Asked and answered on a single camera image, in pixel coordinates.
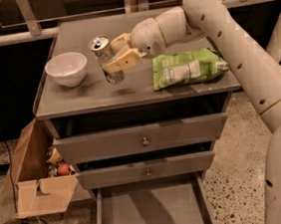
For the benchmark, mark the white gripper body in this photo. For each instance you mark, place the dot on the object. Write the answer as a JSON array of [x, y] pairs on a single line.
[[147, 35]]

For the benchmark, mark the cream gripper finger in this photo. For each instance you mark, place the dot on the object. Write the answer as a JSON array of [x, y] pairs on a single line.
[[122, 42], [123, 61]]

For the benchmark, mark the silver redbull can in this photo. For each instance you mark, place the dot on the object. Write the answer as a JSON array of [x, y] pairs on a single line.
[[102, 49]]

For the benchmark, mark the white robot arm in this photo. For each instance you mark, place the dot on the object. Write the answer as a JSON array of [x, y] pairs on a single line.
[[257, 72]]

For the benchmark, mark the grey top drawer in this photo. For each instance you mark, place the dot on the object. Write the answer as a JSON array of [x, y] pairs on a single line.
[[138, 139]]

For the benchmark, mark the grey drawer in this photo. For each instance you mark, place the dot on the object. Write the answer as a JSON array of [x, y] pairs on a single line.
[[169, 200], [138, 139], [146, 170]]

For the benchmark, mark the grey drawer cabinet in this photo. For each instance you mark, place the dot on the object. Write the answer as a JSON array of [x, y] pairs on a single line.
[[95, 105]]

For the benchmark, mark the grey middle drawer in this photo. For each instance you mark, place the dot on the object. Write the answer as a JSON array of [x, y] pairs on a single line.
[[146, 170]]

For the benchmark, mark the grey bottom drawer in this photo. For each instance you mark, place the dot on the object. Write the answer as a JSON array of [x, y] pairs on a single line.
[[169, 200]]

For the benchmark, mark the green chip bag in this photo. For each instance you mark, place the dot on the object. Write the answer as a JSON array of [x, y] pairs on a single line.
[[188, 67]]

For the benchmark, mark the metal railing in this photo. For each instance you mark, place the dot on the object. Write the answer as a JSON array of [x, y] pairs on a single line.
[[70, 18]]

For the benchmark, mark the white ceramic bowl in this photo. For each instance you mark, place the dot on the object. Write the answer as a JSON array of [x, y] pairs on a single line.
[[67, 69]]

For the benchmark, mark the crumpled snack wrapper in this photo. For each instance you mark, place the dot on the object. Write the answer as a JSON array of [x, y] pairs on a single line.
[[53, 156]]

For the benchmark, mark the red apple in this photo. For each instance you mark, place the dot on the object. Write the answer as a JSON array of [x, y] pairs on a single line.
[[63, 169]]

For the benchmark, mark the brown cardboard box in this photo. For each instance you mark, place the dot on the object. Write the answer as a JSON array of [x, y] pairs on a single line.
[[37, 194]]

